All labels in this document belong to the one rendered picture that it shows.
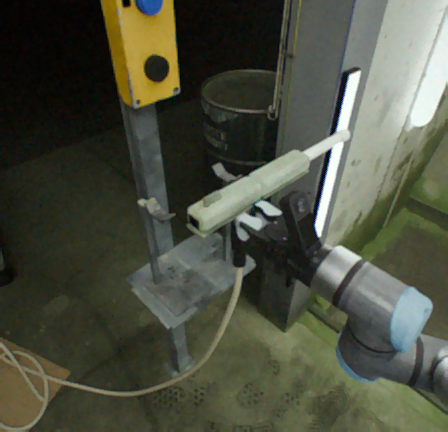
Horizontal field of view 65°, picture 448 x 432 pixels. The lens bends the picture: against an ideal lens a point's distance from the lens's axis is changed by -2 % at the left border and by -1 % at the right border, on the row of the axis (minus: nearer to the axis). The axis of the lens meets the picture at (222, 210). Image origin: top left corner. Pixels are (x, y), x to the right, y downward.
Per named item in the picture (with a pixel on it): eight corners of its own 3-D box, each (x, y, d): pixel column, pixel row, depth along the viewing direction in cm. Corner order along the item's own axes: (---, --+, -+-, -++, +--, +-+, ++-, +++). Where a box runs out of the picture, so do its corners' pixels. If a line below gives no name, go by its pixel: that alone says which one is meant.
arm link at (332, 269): (338, 280, 52) (370, 247, 58) (311, 262, 55) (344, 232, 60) (326, 314, 58) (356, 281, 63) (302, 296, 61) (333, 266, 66)
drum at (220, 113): (192, 201, 254) (183, 78, 197) (262, 181, 272) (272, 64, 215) (227, 256, 213) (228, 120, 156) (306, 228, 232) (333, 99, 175)
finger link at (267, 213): (239, 217, 75) (268, 242, 69) (240, 195, 71) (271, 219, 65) (250, 211, 76) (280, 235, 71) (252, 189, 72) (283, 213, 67)
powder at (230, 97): (188, 83, 198) (187, 81, 197) (270, 70, 215) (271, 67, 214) (229, 123, 160) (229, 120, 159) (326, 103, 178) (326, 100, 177)
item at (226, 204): (206, 300, 71) (201, 212, 57) (190, 286, 74) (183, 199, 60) (337, 200, 98) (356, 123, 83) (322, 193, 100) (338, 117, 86)
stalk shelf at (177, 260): (205, 230, 118) (205, 227, 118) (255, 267, 106) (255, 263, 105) (125, 281, 102) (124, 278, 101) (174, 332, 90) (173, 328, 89)
